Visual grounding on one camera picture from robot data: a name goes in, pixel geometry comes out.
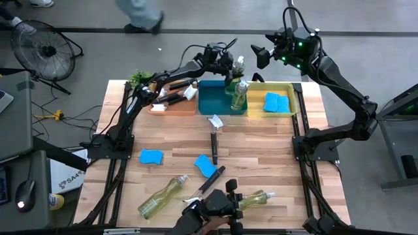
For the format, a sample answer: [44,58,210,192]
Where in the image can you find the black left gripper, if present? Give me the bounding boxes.
[214,51,236,88]

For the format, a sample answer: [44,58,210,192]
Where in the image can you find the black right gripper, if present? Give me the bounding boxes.
[250,29,290,70]

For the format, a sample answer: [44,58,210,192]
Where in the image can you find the blue cellulose sponge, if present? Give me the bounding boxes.
[263,92,281,114]
[193,153,217,179]
[277,95,291,114]
[138,148,164,166]

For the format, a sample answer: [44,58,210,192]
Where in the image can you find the blue plastic bin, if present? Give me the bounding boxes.
[197,80,248,117]

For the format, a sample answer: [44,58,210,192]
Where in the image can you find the yellow plastic bin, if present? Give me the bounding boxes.
[246,82,297,118]

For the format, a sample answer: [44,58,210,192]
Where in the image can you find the orange plastic bin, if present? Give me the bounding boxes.
[147,80,199,118]

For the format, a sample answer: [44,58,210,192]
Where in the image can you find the small green potted plant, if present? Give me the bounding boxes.
[129,70,154,91]

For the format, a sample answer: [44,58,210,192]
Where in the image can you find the person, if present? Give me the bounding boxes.
[114,0,165,36]

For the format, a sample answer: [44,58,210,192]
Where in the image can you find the grey metal stand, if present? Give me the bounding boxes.
[364,84,418,191]

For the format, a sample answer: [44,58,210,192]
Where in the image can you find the black computer green lights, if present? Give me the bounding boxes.
[396,102,418,116]

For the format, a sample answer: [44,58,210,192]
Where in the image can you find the yellow power plug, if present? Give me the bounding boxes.
[32,110,65,121]

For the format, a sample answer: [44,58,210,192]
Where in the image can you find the black desk leg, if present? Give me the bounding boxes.
[31,135,89,172]

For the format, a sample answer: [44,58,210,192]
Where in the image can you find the small black box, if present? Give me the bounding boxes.
[400,155,418,180]

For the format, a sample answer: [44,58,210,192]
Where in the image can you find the black floor fan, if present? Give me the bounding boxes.
[9,19,84,95]

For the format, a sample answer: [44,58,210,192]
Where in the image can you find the white cardboard box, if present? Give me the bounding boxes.
[48,148,89,195]

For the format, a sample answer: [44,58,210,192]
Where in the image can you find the grey desk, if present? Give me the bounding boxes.
[0,149,52,232]
[0,70,34,163]

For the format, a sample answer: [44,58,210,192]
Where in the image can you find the grey laptop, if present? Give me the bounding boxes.
[0,89,14,114]

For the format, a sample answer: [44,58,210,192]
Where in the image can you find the black computer mouse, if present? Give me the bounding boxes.
[14,179,37,213]

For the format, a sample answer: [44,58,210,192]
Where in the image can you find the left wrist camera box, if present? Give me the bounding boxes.
[204,44,220,61]

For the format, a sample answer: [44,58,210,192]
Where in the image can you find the black table frame rails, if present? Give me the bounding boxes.
[291,83,353,228]
[70,81,135,227]

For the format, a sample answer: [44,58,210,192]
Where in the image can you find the black floor cables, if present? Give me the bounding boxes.
[31,97,104,138]

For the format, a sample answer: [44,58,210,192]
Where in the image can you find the black frame bar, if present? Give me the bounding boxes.
[70,223,353,235]

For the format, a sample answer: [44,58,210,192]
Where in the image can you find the silver metal bracket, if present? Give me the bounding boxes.
[103,228,141,235]

